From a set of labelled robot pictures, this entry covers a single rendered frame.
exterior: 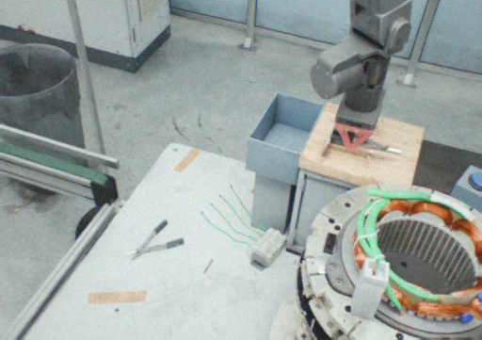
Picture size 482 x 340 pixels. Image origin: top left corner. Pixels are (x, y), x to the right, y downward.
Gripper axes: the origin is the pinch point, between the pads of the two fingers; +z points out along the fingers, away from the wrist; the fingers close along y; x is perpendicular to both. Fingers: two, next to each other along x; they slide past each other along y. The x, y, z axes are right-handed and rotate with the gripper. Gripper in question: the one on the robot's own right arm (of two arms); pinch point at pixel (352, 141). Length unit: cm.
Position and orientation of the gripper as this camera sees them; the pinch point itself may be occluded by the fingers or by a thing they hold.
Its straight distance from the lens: 94.6
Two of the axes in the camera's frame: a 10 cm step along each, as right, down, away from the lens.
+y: -3.8, 6.6, -6.5
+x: 9.3, 2.7, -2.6
